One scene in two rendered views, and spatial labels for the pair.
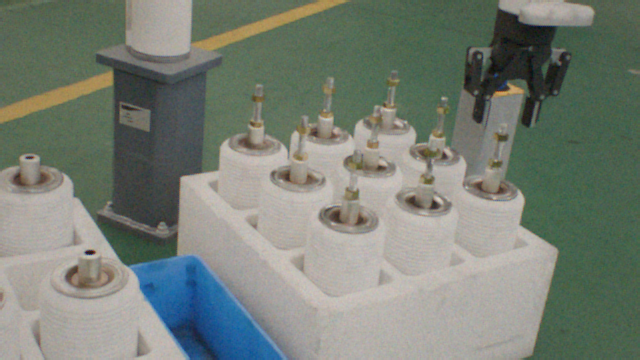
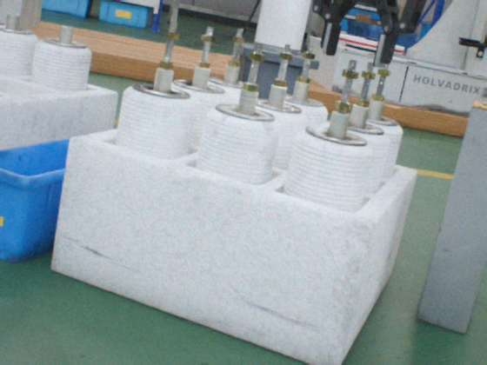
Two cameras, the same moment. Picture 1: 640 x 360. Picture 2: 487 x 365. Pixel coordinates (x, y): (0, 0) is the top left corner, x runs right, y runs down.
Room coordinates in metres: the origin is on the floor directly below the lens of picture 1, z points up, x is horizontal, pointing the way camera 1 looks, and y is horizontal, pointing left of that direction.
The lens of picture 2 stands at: (0.50, -0.85, 0.39)
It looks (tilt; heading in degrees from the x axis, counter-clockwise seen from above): 11 degrees down; 54
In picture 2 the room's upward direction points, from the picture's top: 12 degrees clockwise
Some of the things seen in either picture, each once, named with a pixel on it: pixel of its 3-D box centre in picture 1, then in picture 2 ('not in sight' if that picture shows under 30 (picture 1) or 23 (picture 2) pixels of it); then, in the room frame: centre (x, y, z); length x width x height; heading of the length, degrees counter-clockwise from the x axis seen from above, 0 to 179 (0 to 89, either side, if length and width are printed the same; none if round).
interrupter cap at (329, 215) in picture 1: (348, 218); (161, 91); (0.93, -0.04, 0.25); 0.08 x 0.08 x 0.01
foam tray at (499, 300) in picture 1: (355, 265); (252, 215); (1.09, -0.06, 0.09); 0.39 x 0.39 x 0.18; 36
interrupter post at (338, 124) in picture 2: (491, 179); (338, 126); (1.07, -0.23, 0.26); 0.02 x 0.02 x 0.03
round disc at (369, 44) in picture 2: not in sight; (370, 44); (2.72, 1.51, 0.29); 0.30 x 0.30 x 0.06
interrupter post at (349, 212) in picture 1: (349, 209); (163, 82); (0.93, -0.04, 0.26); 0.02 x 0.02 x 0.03
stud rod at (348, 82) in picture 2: (498, 150); (346, 90); (1.07, -0.23, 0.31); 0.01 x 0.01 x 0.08; 22
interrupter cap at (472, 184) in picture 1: (489, 188); (336, 136); (1.07, -0.23, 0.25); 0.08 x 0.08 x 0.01
